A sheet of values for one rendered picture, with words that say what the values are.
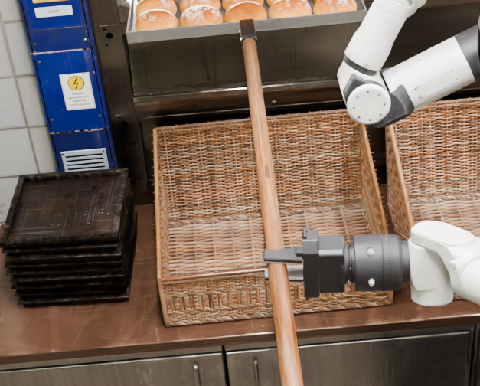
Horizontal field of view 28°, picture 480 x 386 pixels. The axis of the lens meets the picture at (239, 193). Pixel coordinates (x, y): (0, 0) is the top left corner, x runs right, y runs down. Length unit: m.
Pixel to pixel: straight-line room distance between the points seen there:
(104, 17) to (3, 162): 0.52
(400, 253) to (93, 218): 1.07
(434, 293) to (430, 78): 0.43
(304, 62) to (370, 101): 0.78
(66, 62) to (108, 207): 0.38
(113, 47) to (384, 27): 0.94
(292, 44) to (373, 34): 0.77
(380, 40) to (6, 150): 1.26
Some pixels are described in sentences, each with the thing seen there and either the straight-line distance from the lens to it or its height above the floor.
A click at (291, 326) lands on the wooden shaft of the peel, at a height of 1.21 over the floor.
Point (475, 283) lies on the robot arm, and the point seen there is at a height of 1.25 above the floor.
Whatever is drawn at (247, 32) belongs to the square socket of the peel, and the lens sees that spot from 2.15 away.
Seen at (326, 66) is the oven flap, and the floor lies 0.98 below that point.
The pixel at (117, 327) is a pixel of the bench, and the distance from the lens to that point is 2.35.
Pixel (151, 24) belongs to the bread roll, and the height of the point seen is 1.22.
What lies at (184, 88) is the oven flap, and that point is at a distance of 2.48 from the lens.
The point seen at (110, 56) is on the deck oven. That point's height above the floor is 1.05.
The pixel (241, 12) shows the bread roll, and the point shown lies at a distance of 2.22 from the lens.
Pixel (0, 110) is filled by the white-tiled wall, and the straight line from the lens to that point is 2.59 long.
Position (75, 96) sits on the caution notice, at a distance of 2.50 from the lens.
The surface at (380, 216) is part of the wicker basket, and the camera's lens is 2.31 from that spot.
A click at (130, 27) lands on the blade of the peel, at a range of 2.30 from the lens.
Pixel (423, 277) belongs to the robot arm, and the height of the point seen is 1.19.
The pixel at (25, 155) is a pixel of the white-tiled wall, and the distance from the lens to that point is 2.65.
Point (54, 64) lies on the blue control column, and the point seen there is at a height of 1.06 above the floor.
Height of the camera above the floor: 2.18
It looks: 36 degrees down
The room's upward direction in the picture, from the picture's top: 6 degrees counter-clockwise
